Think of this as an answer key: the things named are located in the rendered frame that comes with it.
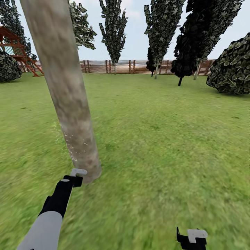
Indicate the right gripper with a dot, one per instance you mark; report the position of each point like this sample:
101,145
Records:
186,245

